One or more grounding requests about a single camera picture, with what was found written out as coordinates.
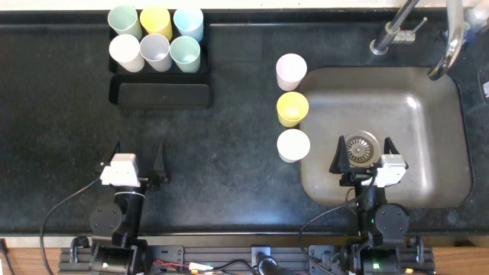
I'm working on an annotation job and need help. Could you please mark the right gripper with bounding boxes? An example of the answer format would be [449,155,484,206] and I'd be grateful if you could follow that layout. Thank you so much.
[329,135,400,188]

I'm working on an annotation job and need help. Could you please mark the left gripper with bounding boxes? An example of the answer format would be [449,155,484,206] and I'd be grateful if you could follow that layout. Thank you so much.
[109,140,171,192]

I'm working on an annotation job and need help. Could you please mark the yellow cup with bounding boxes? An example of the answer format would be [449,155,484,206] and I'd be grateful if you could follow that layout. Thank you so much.
[276,91,309,128]
[139,5,173,41]

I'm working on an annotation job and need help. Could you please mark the pink cup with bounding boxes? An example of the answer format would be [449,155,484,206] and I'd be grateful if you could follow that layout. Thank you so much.
[275,53,308,92]

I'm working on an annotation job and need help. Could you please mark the steel sink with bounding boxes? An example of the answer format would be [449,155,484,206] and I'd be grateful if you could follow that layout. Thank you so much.
[299,66,474,209]

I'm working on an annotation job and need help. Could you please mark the black tray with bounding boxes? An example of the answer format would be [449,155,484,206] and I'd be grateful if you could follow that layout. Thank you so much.
[108,7,212,108]

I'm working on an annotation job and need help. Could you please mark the white cup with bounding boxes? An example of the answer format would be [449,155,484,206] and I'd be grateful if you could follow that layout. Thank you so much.
[276,128,311,164]
[108,34,146,73]

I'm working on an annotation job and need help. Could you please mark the grey cup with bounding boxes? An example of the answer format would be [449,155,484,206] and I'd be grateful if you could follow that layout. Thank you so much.
[139,33,173,73]

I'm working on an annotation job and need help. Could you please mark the green cup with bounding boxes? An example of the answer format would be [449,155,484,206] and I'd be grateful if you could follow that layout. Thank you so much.
[169,35,202,74]
[107,5,143,40]

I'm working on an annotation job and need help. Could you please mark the clear jar with label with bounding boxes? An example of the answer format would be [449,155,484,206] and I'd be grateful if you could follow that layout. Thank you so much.
[477,64,489,106]

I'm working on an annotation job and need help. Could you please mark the blue cup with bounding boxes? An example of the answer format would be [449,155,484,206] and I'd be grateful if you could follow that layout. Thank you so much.
[173,6,205,43]

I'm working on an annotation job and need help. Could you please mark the steel tap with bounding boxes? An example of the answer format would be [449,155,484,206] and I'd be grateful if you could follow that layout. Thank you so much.
[369,0,466,82]

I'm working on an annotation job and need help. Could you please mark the blue soap bottle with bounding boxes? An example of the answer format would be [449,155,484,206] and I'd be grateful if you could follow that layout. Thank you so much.
[442,3,489,44]

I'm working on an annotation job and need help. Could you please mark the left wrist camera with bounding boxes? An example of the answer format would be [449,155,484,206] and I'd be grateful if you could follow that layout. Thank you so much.
[99,153,141,188]

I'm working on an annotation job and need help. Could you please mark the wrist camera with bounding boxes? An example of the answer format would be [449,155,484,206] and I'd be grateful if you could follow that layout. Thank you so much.
[99,153,141,188]
[372,154,409,188]

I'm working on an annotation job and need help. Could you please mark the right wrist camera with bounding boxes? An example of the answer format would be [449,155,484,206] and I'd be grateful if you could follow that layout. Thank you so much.
[372,154,409,188]

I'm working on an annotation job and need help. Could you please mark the black cable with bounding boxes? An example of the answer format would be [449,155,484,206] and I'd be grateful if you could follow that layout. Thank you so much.
[39,178,102,275]
[298,173,379,275]

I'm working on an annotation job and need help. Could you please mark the mounting rail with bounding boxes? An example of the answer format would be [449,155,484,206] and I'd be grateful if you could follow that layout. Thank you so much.
[57,235,436,275]

